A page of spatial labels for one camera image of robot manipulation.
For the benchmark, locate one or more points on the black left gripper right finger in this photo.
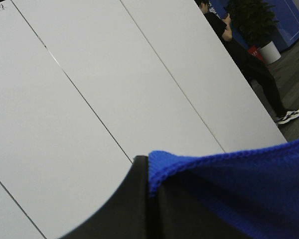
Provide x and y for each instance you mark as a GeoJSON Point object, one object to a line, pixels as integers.
{"type": "Point", "coordinates": [176, 214]}

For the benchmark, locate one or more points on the potted green plant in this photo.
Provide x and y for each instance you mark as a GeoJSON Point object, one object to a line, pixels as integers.
{"type": "Point", "coordinates": [256, 22]}

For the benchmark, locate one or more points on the person in black clothes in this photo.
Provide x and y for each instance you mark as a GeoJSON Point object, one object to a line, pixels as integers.
{"type": "Point", "coordinates": [250, 66]}

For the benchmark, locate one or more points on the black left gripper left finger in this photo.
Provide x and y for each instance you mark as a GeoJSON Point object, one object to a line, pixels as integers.
{"type": "Point", "coordinates": [124, 215]}

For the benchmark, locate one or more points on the blue microfibre towel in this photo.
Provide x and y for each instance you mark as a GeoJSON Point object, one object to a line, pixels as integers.
{"type": "Point", "coordinates": [256, 191]}

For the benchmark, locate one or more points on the blue display board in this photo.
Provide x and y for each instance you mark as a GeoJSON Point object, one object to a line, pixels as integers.
{"type": "Point", "coordinates": [287, 30]}

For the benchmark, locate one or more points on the red small box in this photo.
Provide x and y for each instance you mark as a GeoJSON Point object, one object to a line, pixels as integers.
{"type": "Point", "coordinates": [253, 51]}

